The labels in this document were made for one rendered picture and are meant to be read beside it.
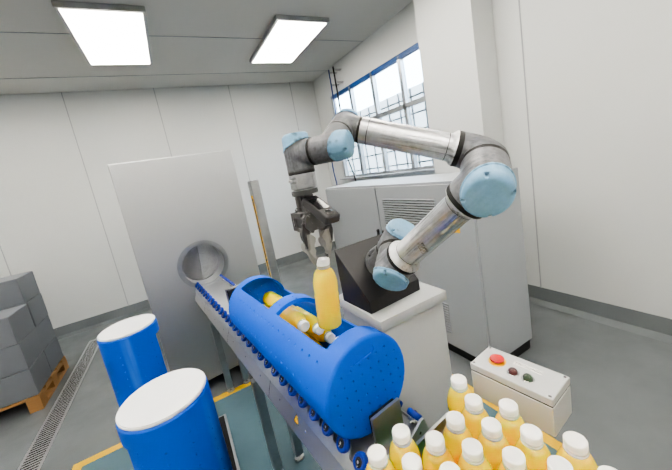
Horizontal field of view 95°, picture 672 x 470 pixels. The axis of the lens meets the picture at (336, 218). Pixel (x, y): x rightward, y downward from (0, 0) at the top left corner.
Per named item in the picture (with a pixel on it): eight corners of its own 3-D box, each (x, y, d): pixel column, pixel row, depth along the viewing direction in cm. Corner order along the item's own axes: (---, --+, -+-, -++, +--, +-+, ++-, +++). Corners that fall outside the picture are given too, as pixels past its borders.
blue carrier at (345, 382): (288, 314, 167) (273, 266, 161) (413, 396, 95) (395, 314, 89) (238, 341, 152) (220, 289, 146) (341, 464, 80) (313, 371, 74)
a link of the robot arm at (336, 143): (352, 116, 81) (315, 126, 86) (340, 136, 73) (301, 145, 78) (361, 143, 85) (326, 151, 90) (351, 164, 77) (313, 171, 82)
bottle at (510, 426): (497, 462, 77) (490, 397, 74) (530, 468, 74) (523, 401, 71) (500, 490, 71) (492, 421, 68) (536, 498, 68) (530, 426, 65)
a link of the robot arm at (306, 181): (320, 170, 84) (294, 175, 80) (323, 187, 85) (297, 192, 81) (306, 173, 91) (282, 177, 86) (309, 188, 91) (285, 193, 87)
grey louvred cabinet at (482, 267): (375, 281, 436) (358, 180, 412) (533, 346, 247) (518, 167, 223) (343, 295, 412) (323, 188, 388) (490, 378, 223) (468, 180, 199)
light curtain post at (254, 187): (303, 392, 244) (255, 180, 216) (307, 396, 239) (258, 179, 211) (296, 397, 240) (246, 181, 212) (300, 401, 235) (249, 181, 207)
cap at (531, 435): (516, 434, 64) (515, 426, 64) (532, 428, 65) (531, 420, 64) (531, 450, 60) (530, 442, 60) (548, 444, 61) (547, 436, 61)
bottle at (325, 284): (343, 328, 88) (337, 265, 85) (319, 332, 87) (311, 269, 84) (339, 316, 95) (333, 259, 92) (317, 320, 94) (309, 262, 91)
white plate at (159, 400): (196, 358, 125) (197, 361, 126) (115, 396, 110) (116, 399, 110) (214, 391, 103) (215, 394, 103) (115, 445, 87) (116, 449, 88)
